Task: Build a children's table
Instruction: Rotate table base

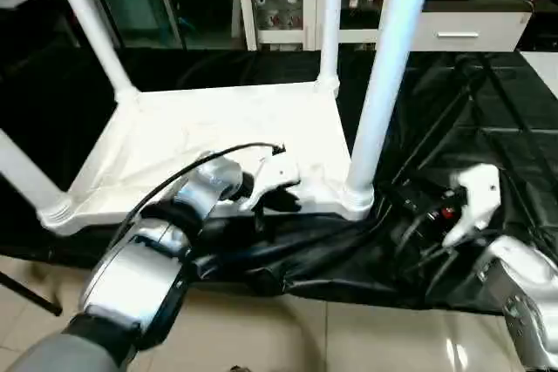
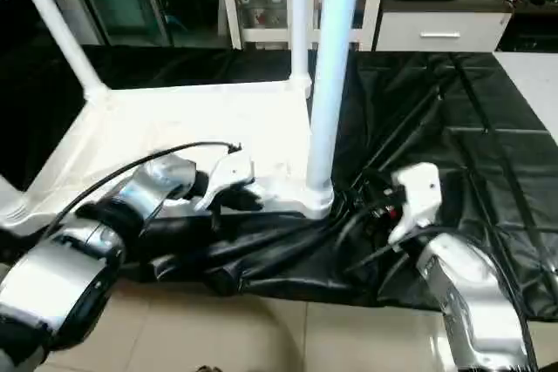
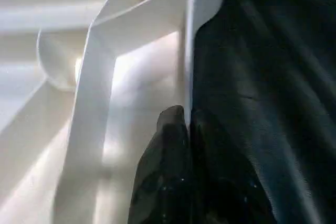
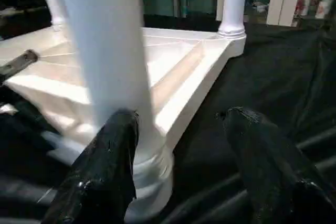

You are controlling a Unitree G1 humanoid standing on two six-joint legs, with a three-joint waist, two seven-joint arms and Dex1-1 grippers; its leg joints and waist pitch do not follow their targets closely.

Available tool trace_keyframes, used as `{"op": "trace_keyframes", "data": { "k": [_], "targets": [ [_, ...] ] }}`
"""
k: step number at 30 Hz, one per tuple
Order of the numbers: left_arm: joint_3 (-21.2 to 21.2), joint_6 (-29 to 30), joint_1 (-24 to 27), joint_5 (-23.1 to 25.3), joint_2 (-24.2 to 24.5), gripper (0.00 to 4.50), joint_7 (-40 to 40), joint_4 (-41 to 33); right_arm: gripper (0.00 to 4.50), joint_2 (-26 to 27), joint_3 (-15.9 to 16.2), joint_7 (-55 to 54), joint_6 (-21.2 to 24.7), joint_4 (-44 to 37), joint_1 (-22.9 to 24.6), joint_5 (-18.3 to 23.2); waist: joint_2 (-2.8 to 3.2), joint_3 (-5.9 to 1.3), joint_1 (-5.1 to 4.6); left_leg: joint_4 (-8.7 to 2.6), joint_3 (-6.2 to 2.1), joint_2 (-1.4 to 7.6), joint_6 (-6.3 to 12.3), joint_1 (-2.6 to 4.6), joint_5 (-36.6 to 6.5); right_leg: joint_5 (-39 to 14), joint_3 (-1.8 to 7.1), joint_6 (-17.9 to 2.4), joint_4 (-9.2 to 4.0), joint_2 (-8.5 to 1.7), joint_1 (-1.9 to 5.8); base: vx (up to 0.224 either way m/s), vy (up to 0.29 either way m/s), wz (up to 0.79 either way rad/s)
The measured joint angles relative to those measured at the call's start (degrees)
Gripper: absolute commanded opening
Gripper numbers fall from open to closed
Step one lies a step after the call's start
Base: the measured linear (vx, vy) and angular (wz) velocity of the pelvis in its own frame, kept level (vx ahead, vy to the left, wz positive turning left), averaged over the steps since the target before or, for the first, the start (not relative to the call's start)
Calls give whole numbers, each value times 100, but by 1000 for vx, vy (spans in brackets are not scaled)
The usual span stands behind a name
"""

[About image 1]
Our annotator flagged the white plastic table top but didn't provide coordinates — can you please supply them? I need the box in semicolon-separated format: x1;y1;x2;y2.
37;77;376;238

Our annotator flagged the black work mat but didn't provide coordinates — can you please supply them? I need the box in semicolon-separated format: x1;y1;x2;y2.
0;47;558;315

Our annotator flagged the white drawer unit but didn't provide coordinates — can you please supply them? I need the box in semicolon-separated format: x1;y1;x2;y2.
412;10;534;53

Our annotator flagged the black desk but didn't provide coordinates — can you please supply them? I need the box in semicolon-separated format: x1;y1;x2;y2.
483;0;558;53

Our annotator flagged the black stand leg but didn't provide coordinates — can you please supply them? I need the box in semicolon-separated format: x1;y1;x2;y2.
0;269;65;317

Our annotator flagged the metal framed glass panel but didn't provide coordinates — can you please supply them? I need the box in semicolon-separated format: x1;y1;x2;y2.
82;0;184;49

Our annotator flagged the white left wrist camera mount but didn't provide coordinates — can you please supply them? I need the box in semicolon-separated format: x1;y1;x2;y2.
237;156;304;212

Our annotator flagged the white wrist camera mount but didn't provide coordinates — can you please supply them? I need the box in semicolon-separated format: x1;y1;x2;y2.
237;156;304;212
442;163;502;247

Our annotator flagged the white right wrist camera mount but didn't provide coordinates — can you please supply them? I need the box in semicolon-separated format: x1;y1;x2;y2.
442;163;502;247

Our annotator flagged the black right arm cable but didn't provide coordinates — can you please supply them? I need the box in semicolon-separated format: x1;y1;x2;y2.
400;214;493;299

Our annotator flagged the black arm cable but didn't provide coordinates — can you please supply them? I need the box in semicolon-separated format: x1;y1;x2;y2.
111;141;287;251
400;214;493;299

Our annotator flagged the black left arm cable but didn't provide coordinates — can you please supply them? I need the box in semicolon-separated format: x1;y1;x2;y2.
111;141;287;251

